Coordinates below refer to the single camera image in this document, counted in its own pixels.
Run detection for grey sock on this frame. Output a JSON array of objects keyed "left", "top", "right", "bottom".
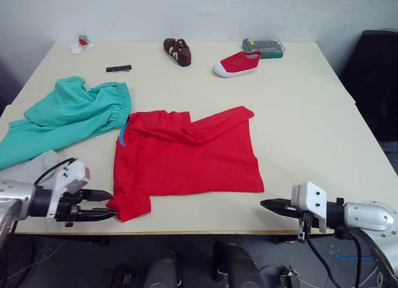
[{"left": 0, "top": 149, "right": 60, "bottom": 190}]

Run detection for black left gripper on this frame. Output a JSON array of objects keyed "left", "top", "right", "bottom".
[{"left": 56, "top": 189, "right": 121, "bottom": 228}]

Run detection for red canvas shoe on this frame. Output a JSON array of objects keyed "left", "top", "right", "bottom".
[{"left": 213, "top": 50, "right": 263, "bottom": 78}]

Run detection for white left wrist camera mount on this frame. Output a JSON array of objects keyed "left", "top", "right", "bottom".
[{"left": 45, "top": 160, "right": 93, "bottom": 224}]

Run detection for black bit holder strip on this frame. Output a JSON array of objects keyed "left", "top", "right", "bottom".
[{"left": 105, "top": 65, "right": 134, "bottom": 73}]

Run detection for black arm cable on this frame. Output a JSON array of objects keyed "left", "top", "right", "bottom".
[
  {"left": 303, "top": 221, "right": 366, "bottom": 288},
  {"left": 33, "top": 157, "right": 78, "bottom": 187}
]

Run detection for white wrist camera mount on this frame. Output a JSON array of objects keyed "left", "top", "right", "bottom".
[
  {"left": 45, "top": 160, "right": 93, "bottom": 224},
  {"left": 290, "top": 181, "right": 328, "bottom": 234}
]

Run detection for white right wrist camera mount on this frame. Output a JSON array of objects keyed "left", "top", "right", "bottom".
[{"left": 290, "top": 181, "right": 328, "bottom": 234}]

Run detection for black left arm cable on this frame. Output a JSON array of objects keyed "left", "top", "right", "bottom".
[{"left": 33, "top": 157, "right": 78, "bottom": 187}]

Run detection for brown striped shoe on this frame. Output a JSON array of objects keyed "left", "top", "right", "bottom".
[{"left": 163, "top": 37, "right": 193, "bottom": 67}]

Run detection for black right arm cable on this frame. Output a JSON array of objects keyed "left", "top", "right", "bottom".
[{"left": 303, "top": 221, "right": 366, "bottom": 288}]

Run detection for black office chair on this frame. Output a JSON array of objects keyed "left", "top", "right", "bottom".
[{"left": 338, "top": 29, "right": 398, "bottom": 143}]

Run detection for green shorts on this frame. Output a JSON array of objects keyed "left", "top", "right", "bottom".
[{"left": 0, "top": 76, "right": 132, "bottom": 171}]

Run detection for green screwdriver bit case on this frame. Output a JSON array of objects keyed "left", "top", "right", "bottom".
[{"left": 242, "top": 37, "right": 287, "bottom": 60}]

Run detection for dark rounded grey shape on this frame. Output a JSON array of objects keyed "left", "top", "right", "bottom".
[
  {"left": 212, "top": 241, "right": 265, "bottom": 288},
  {"left": 144, "top": 249, "right": 182, "bottom": 288}
]

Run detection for red t-shirt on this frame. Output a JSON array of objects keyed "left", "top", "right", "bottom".
[{"left": 106, "top": 105, "right": 266, "bottom": 223}]

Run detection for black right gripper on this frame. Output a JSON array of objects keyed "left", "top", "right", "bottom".
[{"left": 259, "top": 198, "right": 313, "bottom": 243}]

